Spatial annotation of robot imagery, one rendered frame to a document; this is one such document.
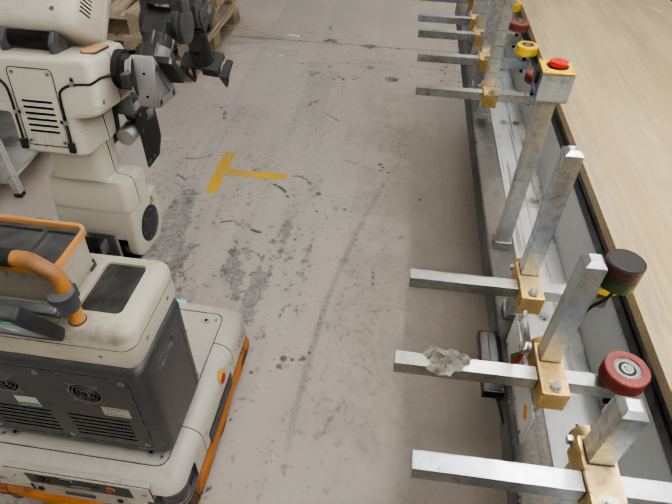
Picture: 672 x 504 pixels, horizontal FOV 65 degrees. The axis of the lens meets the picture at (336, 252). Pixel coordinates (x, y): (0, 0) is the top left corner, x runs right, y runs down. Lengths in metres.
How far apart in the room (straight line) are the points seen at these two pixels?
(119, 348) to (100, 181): 0.45
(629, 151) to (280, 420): 1.39
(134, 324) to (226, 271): 1.25
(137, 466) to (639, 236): 1.40
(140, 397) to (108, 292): 0.26
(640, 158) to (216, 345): 1.39
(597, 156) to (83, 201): 1.40
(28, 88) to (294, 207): 1.67
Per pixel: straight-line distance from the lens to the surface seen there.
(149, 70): 1.26
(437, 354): 1.04
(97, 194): 1.50
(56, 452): 1.74
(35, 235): 1.35
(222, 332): 1.84
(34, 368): 1.44
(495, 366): 1.07
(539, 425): 1.23
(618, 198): 1.53
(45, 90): 1.32
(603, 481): 0.89
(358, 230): 2.62
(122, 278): 1.32
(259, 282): 2.37
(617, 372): 1.10
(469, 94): 2.08
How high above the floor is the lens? 1.70
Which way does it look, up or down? 43 degrees down
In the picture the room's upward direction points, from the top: 2 degrees clockwise
